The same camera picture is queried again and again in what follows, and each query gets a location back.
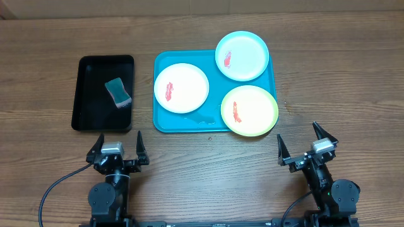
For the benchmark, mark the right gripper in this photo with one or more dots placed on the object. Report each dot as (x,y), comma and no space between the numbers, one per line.
(299,161)

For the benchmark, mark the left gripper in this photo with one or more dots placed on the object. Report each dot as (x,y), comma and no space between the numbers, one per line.
(132,165)

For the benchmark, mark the yellow green plate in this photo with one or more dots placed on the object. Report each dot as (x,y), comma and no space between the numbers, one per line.
(249,111)

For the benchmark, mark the green pink sponge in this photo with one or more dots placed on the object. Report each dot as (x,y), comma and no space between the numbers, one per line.
(118,93)

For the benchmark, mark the white plate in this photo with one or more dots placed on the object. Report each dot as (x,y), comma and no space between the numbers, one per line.
(181,88)

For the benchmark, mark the light blue plate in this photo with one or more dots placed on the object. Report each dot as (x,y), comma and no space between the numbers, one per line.
(242,56)

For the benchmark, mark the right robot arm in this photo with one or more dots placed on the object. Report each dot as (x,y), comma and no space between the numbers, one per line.
(336,199)

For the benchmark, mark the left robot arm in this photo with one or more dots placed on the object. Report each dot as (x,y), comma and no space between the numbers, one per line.
(109,199)

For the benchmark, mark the black rectangular tray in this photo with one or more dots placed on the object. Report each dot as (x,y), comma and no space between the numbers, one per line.
(94,108)

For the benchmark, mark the teal plastic tray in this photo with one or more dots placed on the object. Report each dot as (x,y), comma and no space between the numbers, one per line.
(207,118)

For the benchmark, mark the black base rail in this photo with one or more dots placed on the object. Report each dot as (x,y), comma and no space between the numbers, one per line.
(275,222)

